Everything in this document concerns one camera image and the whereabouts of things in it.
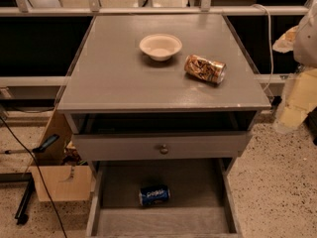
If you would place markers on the blue pepsi can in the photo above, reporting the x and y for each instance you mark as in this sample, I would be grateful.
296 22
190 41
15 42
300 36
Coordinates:
154 194

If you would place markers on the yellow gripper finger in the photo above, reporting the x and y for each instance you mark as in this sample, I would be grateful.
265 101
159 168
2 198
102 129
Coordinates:
285 43
298 99

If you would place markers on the grey wooden drawer cabinet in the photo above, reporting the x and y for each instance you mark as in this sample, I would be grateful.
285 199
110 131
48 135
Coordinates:
117 89

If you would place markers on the white paper bowl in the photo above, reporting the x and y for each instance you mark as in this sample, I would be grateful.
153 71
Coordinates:
160 47

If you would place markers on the brown cardboard box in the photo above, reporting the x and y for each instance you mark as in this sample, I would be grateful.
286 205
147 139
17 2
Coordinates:
57 174

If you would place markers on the open grey middle drawer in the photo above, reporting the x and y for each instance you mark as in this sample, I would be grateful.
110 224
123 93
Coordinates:
200 203

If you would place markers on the grey top drawer with knob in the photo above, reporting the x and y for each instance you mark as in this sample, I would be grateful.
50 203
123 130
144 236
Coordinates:
161 146

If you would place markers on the orange patterned drink can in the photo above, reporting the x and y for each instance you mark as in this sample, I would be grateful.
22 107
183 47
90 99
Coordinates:
205 69

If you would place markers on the black metal stand foot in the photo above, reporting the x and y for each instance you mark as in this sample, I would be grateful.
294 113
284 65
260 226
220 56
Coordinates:
21 216

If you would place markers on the black handled tool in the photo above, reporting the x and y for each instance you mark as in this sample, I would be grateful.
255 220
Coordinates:
40 149

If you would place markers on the metal railing frame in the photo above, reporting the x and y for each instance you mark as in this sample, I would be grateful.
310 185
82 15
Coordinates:
40 39

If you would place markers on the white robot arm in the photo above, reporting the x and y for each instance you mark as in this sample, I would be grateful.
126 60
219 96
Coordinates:
305 43

